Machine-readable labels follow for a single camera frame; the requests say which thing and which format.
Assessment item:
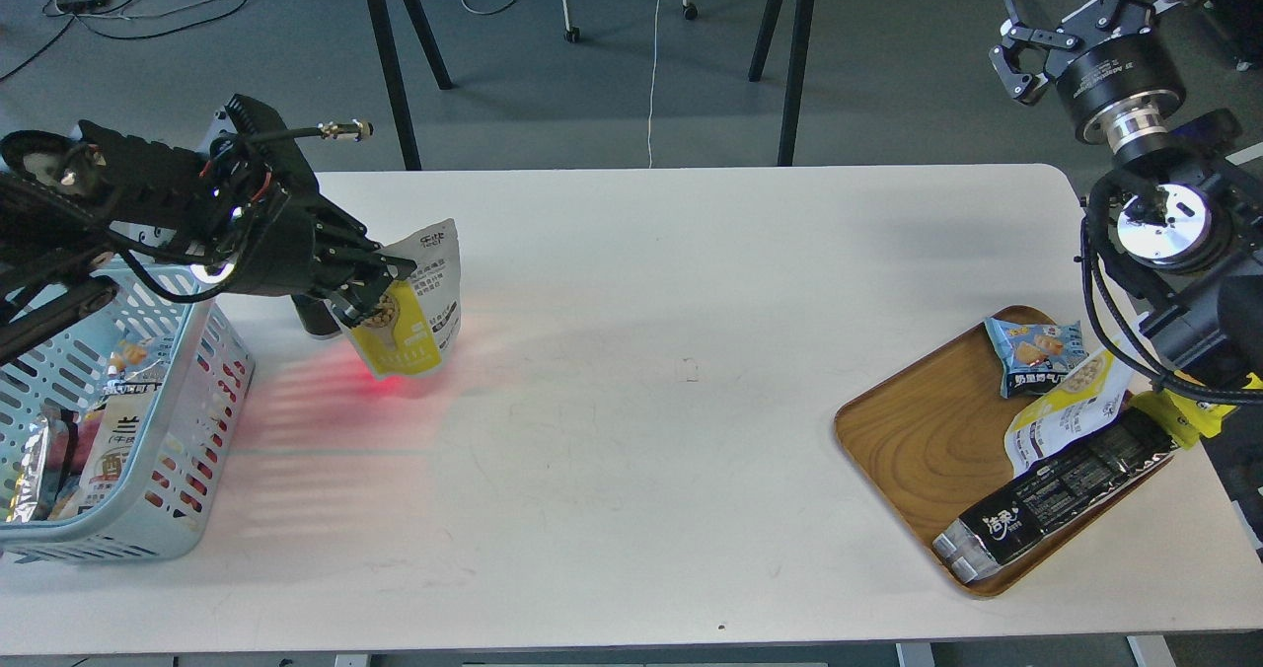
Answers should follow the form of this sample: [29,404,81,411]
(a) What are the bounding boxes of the white hanging cable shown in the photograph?
[645,0,662,169]

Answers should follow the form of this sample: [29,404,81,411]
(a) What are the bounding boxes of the blue snack packet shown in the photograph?
[984,317,1087,399]

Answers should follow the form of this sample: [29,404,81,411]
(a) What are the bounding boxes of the black long snack package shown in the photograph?
[930,409,1178,584]

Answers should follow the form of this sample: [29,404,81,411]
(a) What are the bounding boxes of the light blue plastic basket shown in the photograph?
[1,261,256,562]

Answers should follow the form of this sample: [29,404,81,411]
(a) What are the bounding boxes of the black barcode scanner red window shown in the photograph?
[290,294,341,339]

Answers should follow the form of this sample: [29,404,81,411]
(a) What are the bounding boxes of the yellow white snack pouch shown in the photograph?
[346,219,462,379]

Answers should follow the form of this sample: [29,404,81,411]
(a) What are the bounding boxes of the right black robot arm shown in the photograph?
[989,0,1262,407]

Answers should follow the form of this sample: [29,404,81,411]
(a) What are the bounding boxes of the yellow white snack bag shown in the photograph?
[1004,347,1134,478]

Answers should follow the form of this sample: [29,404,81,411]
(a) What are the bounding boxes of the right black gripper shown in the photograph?
[989,0,1197,147]

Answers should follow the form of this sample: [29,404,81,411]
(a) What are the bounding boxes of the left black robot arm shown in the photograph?
[3,95,416,364]

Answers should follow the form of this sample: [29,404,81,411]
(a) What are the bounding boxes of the snack packs inside basket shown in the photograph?
[3,335,176,524]

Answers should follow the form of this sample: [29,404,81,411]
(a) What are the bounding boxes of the yellow cartoon snack packet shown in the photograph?
[1128,390,1262,448]

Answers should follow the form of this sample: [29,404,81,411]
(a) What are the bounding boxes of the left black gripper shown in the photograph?
[212,195,416,327]

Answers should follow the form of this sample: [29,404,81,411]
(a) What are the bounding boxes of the wooden tray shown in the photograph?
[835,306,1180,598]

